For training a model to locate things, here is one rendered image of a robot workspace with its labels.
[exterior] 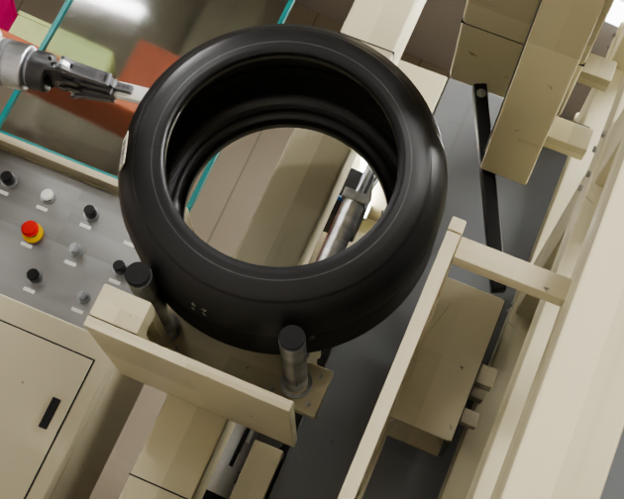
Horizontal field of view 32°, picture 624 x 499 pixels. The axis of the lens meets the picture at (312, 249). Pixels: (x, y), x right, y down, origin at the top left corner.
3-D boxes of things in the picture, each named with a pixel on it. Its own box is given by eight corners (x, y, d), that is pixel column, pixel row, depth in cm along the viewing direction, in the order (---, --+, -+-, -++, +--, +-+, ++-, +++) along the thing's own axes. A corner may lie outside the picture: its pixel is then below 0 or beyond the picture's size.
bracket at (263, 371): (129, 343, 217) (151, 298, 219) (314, 421, 211) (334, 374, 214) (126, 338, 213) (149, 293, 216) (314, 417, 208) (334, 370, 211)
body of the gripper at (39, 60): (32, 40, 203) (79, 51, 202) (43, 62, 211) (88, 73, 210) (18, 75, 200) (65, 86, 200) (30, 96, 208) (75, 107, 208)
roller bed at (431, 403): (372, 430, 223) (425, 300, 232) (440, 457, 221) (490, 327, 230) (377, 411, 204) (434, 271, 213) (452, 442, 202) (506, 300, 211)
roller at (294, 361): (309, 393, 210) (285, 396, 210) (306, 370, 212) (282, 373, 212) (307, 349, 178) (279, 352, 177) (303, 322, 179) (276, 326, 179)
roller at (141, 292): (177, 339, 214) (154, 341, 214) (176, 316, 216) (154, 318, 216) (151, 285, 181) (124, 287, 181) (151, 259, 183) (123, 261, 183)
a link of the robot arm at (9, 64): (17, 52, 212) (47, 60, 211) (1, 94, 209) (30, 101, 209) (4, 29, 203) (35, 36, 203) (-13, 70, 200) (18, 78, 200)
